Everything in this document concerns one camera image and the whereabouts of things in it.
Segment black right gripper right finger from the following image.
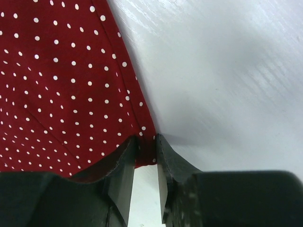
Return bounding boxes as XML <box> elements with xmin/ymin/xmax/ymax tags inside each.
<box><xmin>156</xmin><ymin>134</ymin><xmax>203</xmax><ymax>227</ymax></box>

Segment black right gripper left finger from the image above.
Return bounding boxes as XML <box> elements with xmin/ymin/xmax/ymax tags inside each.
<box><xmin>70</xmin><ymin>136</ymin><xmax>138</xmax><ymax>227</ymax></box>

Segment red polka dot skirt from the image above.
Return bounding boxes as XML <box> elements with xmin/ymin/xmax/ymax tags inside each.
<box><xmin>0</xmin><ymin>0</ymin><xmax>156</xmax><ymax>177</ymax></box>

